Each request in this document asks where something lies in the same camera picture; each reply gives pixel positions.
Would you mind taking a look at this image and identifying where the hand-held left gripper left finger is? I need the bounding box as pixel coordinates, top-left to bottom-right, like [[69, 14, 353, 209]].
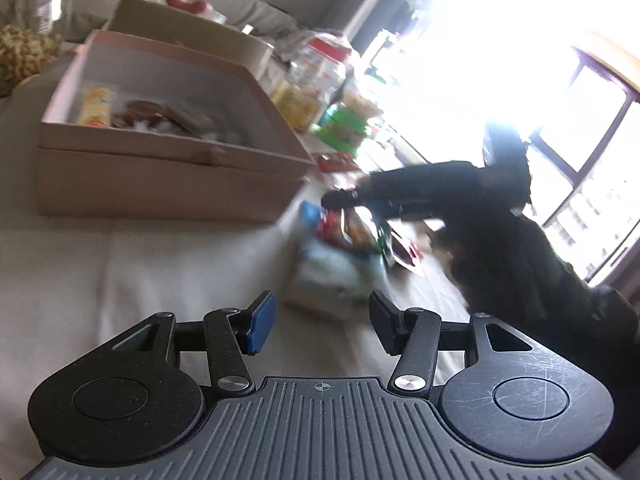
[[107, 291, 277, 396]]

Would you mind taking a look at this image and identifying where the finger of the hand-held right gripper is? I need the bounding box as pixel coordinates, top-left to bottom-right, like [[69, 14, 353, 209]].
[[320, 175, 381, 211]]

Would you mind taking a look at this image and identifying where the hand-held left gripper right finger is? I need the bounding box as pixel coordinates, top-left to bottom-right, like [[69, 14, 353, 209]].
[[368, 290, 533, 403]]

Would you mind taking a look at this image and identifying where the long red snack packet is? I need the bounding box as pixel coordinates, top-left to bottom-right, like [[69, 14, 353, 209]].
[[317, 152, 362, 174]]

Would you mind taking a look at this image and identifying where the green snack packet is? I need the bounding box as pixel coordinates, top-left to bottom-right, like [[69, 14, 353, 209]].
[[375, 220, 399, 267]]

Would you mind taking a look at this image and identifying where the blue white snack packet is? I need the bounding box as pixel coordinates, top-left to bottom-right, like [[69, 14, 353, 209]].
[[287, 200, 389, 319]]

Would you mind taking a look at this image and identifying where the grey snack packet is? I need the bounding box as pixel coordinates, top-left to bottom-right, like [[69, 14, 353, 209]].
[[165, 104, 222, 137]]

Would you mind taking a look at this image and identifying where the pink cardboard box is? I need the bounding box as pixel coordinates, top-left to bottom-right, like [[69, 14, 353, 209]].
[[39, 30, 319, 224]]

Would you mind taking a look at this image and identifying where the yellow stick snack packet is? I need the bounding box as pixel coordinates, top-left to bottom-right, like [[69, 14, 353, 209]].
[[77, 85, 121, 129]]

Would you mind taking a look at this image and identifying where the green gumball machine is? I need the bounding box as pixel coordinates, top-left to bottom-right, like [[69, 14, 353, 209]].
[[315, 92, 386, 154]]

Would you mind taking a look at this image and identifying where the plastic jar with red lid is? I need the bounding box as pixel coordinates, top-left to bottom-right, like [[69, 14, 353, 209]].
[[272, 35, 354, 134]]

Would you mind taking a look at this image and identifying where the beige tablecloth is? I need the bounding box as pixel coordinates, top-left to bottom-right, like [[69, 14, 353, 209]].
[[0, 95, 476, 461]]

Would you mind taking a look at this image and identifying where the beige oval container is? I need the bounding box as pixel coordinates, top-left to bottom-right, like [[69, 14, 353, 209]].
[[102, 0, 276, 79]]

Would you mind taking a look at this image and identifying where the glass jar of nuts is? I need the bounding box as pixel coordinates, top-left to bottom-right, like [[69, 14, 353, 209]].
[[0, 0, 74, 97]]

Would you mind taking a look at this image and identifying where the dark window frame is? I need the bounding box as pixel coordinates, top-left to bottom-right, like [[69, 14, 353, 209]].
[[510, 45, 640, 287]]

